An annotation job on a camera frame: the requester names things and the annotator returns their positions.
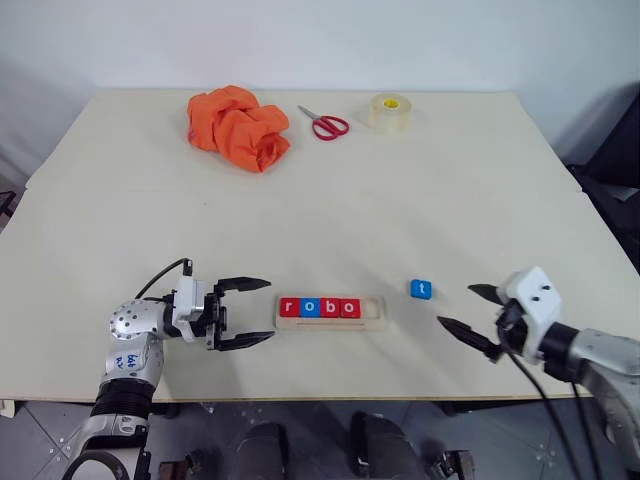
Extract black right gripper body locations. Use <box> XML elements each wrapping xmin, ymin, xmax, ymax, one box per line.
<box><xmin>491</xmin><ymin>298</ymin><xmax>532</xmax><ymax>360</ymax></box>

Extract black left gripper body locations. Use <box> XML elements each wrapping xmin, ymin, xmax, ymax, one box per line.
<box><xmin>201</xmin><ymin>279</ymin><xmax>231</xmax><ymax>352</ymax></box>

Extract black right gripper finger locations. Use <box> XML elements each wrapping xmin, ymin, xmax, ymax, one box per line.
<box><xmin>466</xmin><ymin>283</ymin><xmax>505</xmax><ymax>305</ymax></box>
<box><xmin>436</xmin><ymin>315</ymin><xmax>502</xmax><ymax>363</ymax></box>

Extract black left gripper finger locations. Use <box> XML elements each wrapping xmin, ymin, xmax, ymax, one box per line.
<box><xmin>214</xmin><ymin>330</ymin><xmax>276</xmax><ymax>353</ymax></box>
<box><xmin>215</xmin><ymin>276</ymin><xmax>272</xmax><ymax>297</ymax></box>

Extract wooden letter tray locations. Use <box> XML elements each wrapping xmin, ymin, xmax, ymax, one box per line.
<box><xmin>274</xmin><ymin>294</ymin><xmax>387</xmax><ymax>332</ymax></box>

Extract dark caster foot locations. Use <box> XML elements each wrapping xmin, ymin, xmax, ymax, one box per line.
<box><xmin>158</xmin><ymin>448</ymin><xmax>207</xmax><ymax>480</ymax></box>
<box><xmin>431</xmin><ymin>448</ymin><xmax>475</xmax><ymax>480</ymax></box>

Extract dark rounded shape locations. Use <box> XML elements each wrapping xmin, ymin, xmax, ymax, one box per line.
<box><xmin>348</xmin><ymin>410</ymin><xmax>425</xmax><ymax>480</ymax></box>

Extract crumpled orange cloth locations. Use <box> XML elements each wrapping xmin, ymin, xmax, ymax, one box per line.
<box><xmin>186</xmin><ymin>85</ymin><xmax>292</xmax><ymax>175</ymax></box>

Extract black bulky object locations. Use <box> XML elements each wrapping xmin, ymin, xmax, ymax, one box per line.
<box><xmin>563</xmin><ymin>81</ymin><xmax>640</xmax><ymax>274</ymax></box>

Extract clear packing tape roll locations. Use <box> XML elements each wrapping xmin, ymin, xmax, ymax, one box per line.
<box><xmin>367</xmin><ymin>93</ymin><xmax>414</xmax><ymax>137</ymax></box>

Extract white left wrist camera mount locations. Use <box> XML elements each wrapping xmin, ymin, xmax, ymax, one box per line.
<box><xmin>171</xmin><ymin>275</ymin><xmax>212</xmax><ymax>344</ymax></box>

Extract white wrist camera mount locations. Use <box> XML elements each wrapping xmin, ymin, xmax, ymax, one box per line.
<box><xmin>499</xmin><ymin>265</ymin><xmax>564</xmax><ymax>362</ymax></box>
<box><xmin>171</xmin><ymin>275</ymin><xmax>212</xmax><ymax>344</ymax></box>

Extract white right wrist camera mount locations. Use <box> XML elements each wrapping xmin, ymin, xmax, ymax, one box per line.
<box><xmin>499</xmin><ymin>265</ymin><xmax>564</xmax><ymax>362</ymax></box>

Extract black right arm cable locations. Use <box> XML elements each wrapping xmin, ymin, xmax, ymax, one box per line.
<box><xmin>494</xmin><ymin>309</ymin><xmax>609</xmax><ymax>480</ymax></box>

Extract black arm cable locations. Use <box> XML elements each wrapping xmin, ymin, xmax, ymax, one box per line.
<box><xmin>135</xmin><ymin>257</ymin><xmax>196</xmax><ymax>301</ymax></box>
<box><xmin>494</xmin><ymin>309</ymin><xmax>609</xmax><ymax>480</ymax></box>

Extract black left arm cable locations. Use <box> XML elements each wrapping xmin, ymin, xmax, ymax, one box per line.
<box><xmin>135</xmin><ymin>257</ymin><xmax>196</xmax><ymax>301</ymax></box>

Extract red handled scissors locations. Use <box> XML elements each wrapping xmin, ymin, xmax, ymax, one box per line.
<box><xmin>297</xmin><ymin>104</ymin><xmax>351</xmax><ymax>142</ymax></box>

